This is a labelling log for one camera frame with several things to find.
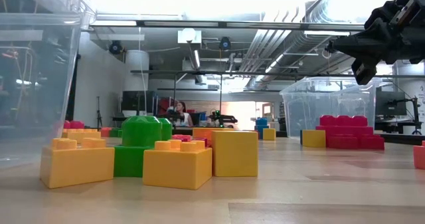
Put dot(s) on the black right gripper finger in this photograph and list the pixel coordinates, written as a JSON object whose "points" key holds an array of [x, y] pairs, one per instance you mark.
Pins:
{"points": [[364, 71], [365, 44]]}

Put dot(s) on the large red toy block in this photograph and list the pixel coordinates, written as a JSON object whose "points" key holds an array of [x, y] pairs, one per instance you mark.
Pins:
{"points": [[73, 124], [345, 126]]}

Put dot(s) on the small yellow toy block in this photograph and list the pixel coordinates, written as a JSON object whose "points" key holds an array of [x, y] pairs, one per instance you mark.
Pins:
{"points": [[177, 167], [203, 133], [77, 167], [269, 134], [235, 154], [94, 134], [313, 138]]}

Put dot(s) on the large blue toy block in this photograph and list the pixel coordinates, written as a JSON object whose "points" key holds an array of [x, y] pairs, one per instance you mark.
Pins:
{"points": [[261, 126]]}

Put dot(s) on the large green toy block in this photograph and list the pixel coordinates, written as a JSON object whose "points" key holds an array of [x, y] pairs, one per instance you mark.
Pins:
{"points": [[141, 131]]}

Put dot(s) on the clear plastic bin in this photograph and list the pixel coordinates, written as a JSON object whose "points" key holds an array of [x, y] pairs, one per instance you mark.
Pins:
{"points": [[308, 101], [33, 84]]}

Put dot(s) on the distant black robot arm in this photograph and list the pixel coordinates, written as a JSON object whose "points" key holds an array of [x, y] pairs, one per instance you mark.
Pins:
{"points": [[225, 119], [173, 116]]}

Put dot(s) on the black computer monitor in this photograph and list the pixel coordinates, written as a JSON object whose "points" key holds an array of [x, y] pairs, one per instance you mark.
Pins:
{"points": [[391, 102]]}

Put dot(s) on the long black rack beam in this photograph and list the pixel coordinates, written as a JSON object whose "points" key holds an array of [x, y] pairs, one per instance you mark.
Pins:
{"points": [[232, 73]]}

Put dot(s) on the grey overhead beam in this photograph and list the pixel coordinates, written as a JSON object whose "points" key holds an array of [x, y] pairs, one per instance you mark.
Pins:
{"points": [[199, 24]]}

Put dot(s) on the white globe lamp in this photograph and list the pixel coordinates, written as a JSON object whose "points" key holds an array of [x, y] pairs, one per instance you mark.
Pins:
{"points": [[188, 34]]}

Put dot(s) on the person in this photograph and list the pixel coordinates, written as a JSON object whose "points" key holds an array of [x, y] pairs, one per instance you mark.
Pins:
{"points": [[182, 115]]}

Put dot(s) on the small dark red toy block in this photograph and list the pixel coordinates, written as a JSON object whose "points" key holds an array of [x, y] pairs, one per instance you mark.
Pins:
{"points": [[182, 138]]}

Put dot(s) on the white cylindrical tank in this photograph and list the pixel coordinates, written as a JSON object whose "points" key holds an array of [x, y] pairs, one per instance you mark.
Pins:
{"points": [[136, 71]]}

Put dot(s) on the small green toy block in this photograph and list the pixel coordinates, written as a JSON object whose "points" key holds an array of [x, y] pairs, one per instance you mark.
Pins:
{"points": [[117, 132]]}

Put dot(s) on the black tripod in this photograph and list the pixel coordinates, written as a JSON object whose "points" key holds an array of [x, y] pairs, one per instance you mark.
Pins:
{"points": [[98, 114]]}

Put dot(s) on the silver ventilation duct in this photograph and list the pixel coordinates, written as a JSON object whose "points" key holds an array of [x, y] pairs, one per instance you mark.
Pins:
{"points": [[275, 44]]}

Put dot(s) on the black wall screen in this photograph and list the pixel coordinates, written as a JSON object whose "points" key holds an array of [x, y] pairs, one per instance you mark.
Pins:
{"points": [[137, 101]]}

